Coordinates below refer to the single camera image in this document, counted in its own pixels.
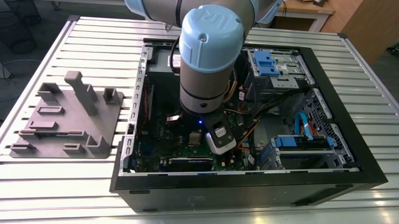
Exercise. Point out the wooden desk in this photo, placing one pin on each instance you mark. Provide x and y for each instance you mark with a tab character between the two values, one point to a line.
299	7

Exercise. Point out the green motherboard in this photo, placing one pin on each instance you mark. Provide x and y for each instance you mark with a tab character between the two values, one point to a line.
169	144

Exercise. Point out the wooden cabinet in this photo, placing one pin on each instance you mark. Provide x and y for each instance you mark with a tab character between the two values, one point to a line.
367	23

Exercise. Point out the white power supply label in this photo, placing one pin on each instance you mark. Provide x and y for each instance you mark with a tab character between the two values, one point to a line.
174	61

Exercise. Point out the blue plastic disk carrier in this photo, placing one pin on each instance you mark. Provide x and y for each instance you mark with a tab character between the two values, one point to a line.
266	158
265	63

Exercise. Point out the CPU socket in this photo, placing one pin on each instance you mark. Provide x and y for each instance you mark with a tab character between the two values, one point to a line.
195	148

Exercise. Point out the green RAM stick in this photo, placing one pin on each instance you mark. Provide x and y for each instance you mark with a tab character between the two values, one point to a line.
52	134

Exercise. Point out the silver CPU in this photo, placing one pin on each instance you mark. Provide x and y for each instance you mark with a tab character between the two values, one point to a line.
195	138

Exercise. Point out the metal disk bay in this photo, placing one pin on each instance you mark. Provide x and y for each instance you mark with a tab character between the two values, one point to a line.
306	154

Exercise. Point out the metal drive cage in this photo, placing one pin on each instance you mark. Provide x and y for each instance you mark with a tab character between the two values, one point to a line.
281	82

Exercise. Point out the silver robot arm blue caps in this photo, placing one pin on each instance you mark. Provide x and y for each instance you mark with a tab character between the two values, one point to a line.
211	58

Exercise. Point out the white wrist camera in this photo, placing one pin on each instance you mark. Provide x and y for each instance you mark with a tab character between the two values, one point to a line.
222	140

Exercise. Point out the grey power supply unit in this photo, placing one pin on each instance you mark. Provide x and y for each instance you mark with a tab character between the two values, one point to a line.
162	88

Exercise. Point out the hard disk in blue carrier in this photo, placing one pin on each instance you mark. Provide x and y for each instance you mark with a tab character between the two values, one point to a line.
285	142

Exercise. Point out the grey parts rack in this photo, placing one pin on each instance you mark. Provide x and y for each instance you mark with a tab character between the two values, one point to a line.
75	121

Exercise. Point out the black graphics card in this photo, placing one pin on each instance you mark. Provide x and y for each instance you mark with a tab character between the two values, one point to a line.
190	162

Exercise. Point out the black PC case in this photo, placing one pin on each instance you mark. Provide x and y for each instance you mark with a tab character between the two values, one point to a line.
250	191

